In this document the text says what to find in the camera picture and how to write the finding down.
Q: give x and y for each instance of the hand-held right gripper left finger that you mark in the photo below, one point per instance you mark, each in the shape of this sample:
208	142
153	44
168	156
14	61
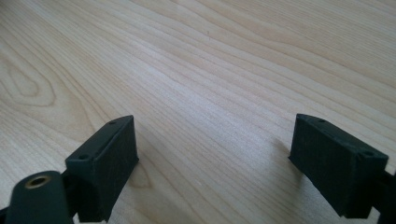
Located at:
104	168

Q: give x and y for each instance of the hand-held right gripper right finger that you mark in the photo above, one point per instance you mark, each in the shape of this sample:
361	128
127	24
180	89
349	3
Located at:
336	168

